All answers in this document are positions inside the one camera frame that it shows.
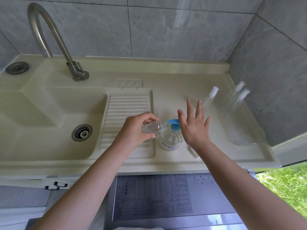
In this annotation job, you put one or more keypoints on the round steel hole cover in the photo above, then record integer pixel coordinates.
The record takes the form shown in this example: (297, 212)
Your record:
(17, 68)

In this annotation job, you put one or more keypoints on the clear hand sanitizer pump bottle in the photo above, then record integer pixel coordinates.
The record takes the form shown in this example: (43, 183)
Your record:
(170, 141)

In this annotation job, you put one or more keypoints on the person's white shirt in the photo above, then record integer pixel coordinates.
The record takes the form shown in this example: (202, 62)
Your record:
(144, 229)

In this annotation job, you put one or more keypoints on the white spray cap with tube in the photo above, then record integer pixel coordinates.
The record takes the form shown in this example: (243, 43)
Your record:
(239, 86)
(192, 150)
(244, 94)

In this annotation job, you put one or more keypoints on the cream sink with washboard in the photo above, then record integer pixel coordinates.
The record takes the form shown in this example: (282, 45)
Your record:
(28, 117)

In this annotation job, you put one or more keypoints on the person's right hand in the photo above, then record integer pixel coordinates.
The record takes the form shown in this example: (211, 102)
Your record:
(195, 128)

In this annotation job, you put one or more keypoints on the white cabinet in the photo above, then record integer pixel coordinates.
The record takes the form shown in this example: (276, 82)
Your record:
(24, 183)

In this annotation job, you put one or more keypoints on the glass window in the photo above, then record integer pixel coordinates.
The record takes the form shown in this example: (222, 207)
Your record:
(287, 184)

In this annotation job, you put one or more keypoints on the steel sink drain strainer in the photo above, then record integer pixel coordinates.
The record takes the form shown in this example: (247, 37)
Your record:
(82, 132)

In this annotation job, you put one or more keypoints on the person's left hand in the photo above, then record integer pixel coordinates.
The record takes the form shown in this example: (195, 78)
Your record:
(132, 131)

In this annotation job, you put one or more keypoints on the person's left forearm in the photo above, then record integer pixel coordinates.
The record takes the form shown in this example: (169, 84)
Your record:
(79, 191)

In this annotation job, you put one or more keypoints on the person's right forearm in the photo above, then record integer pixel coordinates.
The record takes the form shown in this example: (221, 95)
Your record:
(244, 186)

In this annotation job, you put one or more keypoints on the grey washing machine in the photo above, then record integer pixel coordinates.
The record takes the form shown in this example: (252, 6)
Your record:
(211, 196)

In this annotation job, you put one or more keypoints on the small clear bottle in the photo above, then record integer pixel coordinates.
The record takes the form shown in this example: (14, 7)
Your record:
(209, 98)
(153, 128)
(234, 108)
(229, 101)

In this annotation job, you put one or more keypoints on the curved steel faucet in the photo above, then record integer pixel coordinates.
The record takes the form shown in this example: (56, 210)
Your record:
(58, 41)

